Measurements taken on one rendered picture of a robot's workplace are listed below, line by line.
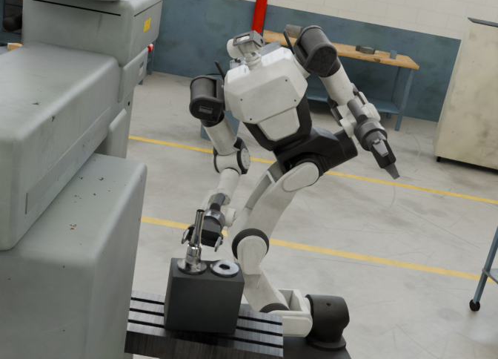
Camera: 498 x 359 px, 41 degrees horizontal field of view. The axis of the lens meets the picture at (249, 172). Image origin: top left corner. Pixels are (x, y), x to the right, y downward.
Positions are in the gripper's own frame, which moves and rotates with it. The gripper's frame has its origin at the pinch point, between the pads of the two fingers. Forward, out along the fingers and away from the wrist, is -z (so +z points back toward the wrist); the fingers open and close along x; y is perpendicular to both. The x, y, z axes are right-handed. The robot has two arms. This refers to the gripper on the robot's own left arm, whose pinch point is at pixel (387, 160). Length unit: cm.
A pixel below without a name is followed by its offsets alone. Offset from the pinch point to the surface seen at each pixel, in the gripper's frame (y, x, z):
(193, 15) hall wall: -96, -247, 707
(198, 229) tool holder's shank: -59, 15, -2
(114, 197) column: -53, 68, -44
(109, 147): -59, 60, -12
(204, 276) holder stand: -64, 3, -9
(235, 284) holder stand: -58, -3, -12
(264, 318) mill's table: -59, -28, -8
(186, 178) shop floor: -139, -192, 307
